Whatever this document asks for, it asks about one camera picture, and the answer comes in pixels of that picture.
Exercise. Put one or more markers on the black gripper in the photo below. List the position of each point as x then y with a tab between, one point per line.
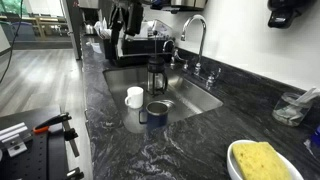
134	18

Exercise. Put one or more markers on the glass french press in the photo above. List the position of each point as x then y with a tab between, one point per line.
156	76

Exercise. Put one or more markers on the clear plastic container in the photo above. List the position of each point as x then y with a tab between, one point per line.
158	28

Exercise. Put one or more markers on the black dish drying rack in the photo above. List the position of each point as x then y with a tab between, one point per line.
136	51

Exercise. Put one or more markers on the black wall soap dispenser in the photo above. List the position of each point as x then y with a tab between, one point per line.
283	13

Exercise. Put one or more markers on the white ceramic mug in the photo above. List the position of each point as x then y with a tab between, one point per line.
135	97

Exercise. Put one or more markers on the stainless steel sink basin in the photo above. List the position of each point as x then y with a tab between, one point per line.
193	96

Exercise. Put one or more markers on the small chrome dispenser tap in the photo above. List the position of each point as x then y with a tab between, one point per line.
173	55

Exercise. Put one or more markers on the stainless steel refrigerator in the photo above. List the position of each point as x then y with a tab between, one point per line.
74	26

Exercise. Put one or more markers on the black perforated mounting board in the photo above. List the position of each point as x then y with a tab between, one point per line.
30	156

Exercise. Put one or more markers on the white bowl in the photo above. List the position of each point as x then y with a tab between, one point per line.
233	168

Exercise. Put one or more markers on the yellow sponge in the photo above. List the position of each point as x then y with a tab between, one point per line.
258	161

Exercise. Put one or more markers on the blue metal mug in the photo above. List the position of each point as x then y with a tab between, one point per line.
155	115

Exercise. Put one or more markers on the aluminium corner bracket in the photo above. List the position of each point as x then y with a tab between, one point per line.
13	138

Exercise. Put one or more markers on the small clear plastic cup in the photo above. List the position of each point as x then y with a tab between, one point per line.
96	47

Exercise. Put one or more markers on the tall chrome gooseneck faucet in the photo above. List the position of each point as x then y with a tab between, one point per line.
201	43

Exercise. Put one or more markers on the blue bottle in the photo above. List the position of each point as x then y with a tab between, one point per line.
316	136

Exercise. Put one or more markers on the clear glass jar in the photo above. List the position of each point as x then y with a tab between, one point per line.
290	110

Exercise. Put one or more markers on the wooden table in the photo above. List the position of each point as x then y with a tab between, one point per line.
36	23

